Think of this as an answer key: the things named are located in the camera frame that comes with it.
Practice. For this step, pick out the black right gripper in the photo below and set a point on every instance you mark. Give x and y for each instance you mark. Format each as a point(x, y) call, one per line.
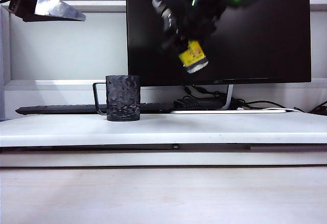
point(196, 17)

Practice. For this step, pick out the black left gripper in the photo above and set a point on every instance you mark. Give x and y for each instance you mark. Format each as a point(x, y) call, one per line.
point(25, 2)

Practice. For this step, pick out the clear bottle with yellow label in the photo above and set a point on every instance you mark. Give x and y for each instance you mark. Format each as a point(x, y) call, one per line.
point(192, 54)

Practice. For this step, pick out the black power adapter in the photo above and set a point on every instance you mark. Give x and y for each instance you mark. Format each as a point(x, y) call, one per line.
point(194, 104)

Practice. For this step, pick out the white raised platform board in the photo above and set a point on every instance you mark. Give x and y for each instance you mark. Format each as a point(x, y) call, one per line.
point(163, 129)

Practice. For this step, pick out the black AOC computer monitor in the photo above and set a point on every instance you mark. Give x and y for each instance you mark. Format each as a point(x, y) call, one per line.
point(268, 43)

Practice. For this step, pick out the black computer keyboard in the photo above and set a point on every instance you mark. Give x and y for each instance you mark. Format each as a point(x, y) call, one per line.
point(61, 109)

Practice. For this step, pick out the grey aluminium partition frame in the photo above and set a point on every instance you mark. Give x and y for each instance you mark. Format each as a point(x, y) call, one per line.
point(102, 7)

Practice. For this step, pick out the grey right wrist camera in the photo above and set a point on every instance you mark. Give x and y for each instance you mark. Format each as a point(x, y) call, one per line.
point(158, 3)

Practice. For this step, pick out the silver flat base plate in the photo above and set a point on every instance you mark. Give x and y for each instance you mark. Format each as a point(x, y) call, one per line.
point(230, 111)

